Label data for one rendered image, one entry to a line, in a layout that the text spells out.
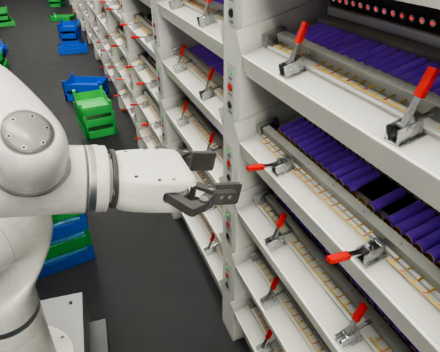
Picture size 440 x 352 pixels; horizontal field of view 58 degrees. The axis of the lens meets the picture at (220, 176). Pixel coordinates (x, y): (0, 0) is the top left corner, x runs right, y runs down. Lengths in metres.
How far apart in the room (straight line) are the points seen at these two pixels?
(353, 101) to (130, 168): 0.33
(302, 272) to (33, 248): 0.52
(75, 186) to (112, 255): 1.30
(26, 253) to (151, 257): 1.01
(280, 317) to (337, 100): 0.61
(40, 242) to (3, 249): 0.07
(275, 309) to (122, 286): 0.75
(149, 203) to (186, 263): 1.20
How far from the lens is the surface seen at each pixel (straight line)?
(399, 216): 0.68
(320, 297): 0.84
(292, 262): 0.89
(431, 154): 0.51
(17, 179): 0.42
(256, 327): 1.28
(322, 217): 0.71
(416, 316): 0.60
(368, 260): 0.63
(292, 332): 1.03
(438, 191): 0.49
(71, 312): 1.09
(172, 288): 1.59
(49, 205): 0.48
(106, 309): 1.57
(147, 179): 0.48
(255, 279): 1.13
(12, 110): 0.42
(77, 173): 0.47
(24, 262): 0.79
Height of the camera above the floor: 1.18
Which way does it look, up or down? 33 degrees down
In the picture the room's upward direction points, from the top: straight up
